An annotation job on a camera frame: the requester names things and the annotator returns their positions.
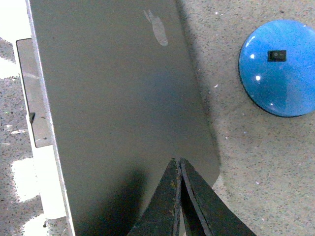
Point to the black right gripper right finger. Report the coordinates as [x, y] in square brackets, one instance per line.
[205, 214]

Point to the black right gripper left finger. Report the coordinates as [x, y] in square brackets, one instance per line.
[162, 215]

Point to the blue desk lamp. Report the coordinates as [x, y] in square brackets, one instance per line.
[277, 68]

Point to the grey laptop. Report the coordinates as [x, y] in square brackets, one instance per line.
[122, 99]

